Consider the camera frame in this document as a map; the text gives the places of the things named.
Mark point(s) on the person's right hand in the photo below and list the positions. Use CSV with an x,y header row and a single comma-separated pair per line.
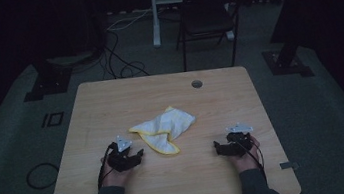
x,y
248,161

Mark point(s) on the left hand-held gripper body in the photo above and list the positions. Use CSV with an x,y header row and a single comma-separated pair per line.
x,y
119,157

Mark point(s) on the white desk frame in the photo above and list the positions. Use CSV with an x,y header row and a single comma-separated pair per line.
x,y
155,18

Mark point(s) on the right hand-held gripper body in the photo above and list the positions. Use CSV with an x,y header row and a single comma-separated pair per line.
x,y
239,142

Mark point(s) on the black stand with base plate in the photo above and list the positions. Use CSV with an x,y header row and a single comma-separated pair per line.
x,y
48,83
288,61

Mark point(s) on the person's left hand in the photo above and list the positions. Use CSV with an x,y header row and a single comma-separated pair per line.
x,y
116,177

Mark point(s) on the grey table grommet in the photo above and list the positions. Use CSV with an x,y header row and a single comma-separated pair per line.
x,y
197,84

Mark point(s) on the black folding chair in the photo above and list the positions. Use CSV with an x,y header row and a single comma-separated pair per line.
x,y
208,18

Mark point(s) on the white cloth with yellow edge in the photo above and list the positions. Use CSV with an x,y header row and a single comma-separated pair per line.
x,y
160,128

